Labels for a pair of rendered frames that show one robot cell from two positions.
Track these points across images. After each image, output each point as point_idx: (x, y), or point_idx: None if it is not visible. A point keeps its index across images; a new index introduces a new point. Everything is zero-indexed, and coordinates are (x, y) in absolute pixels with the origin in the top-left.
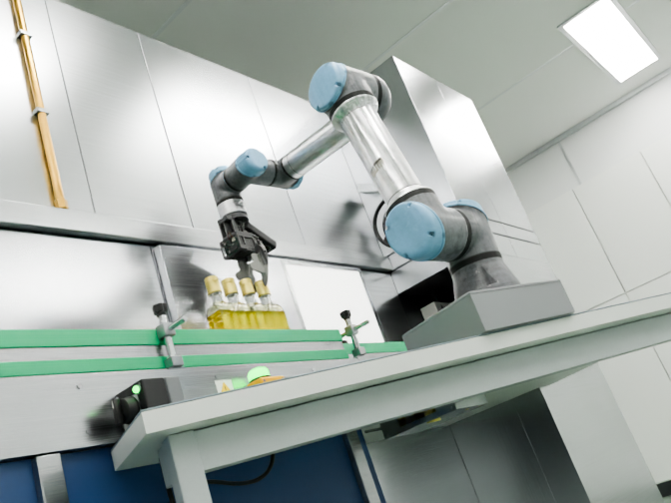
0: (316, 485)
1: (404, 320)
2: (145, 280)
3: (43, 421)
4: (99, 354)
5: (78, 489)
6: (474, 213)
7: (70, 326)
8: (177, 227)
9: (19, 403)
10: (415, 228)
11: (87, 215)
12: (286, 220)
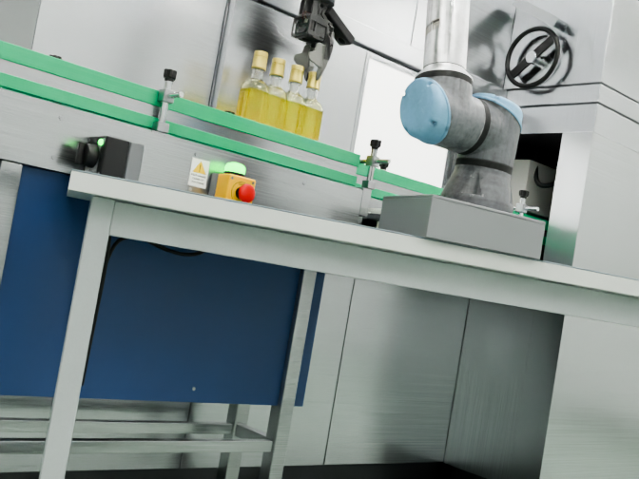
0: (250, 280)
1: None
2: (207, 25)
3: (18, 135)
4: (94, 95)
5: (29, 198)
6: (505, 117)
7: (113, 45)
8: None
9: (4, 113)
10: (423, 109)
11: None
12: (401, 9)
